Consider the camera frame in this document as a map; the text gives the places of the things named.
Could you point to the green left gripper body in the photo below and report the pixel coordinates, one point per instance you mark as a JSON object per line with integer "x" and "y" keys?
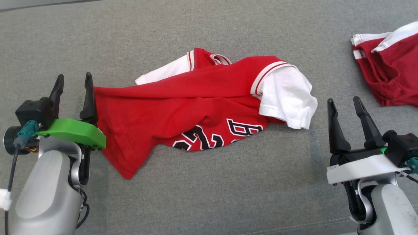
{"x": 75, "y": 132}

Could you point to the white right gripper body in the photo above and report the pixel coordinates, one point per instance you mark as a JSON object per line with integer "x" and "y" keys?
{"x": 359, "y": 164}

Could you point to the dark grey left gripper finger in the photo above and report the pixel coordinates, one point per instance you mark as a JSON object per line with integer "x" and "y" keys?
{"x": 58, "y": 91}
{"x": 88, "y": 104}

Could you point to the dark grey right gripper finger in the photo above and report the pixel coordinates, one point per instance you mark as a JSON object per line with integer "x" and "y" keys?
{"x": 336, "y": 133}
{"x": 370, "y": 130}

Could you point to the red white lettered jersey shirt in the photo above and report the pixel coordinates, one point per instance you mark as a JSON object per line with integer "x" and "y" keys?
{"x": 163, "y": 107}

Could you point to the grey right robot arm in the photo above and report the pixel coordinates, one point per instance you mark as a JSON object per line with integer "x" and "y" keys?
{"x": 392, "y": 209}

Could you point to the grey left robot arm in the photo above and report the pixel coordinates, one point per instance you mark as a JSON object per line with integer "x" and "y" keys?
{"x": 45, "y": 195}

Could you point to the red shorts with white trim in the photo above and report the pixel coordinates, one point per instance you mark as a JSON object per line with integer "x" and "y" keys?
{"x": 395, "y": 71}

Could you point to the black left wrist motor cylinder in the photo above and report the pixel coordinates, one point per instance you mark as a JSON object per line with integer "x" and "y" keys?
{"x": 9, "y": 140}

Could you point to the white tape wrap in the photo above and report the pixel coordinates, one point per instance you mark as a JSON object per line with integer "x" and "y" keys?
{"x": 5, "y": 199}

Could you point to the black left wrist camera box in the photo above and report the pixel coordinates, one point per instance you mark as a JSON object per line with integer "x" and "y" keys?
{"x": 34, "y": 111}

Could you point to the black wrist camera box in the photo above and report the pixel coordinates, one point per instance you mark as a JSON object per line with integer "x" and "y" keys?
{"x": 405, "y": 147}
{"x": 34, "y": 111}

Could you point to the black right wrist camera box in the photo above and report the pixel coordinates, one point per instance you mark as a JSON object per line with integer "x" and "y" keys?
{"x": 405, "y": 147}

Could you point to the teal left camera connector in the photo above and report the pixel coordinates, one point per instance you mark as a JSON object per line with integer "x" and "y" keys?
{"x": 27, "y": 130}

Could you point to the teal camera connector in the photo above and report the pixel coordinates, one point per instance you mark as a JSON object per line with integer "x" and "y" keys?
{"x": 414, "y": 164}
{"x": 27, "y": 130}

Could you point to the teal right camera connector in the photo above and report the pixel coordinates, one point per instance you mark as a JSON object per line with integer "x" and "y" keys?
{"x": 414, "y": 164}

